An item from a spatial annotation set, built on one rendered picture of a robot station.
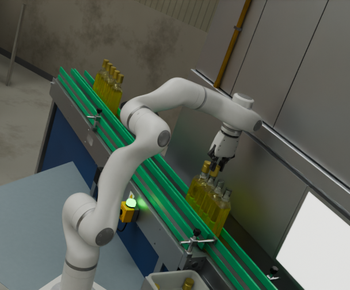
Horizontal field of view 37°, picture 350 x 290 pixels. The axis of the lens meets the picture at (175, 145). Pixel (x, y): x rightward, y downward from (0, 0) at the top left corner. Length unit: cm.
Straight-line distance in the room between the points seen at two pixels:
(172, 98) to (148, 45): 392
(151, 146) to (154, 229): 64
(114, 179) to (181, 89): 38
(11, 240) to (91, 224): 69
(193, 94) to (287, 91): 46
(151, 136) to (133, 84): 413
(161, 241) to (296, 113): 76
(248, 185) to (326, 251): 46
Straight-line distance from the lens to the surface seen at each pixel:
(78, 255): 188
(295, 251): 200
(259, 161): 212
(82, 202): 183
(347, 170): 187
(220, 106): 190
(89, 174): 289
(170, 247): 215
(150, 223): 227
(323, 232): 191
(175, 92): 174
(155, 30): 559
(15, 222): 249
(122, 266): 239
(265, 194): 209
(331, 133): 192
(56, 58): 642
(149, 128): 168
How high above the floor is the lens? 218
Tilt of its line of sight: 22 degrees down
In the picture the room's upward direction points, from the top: 20 degrees clockwise
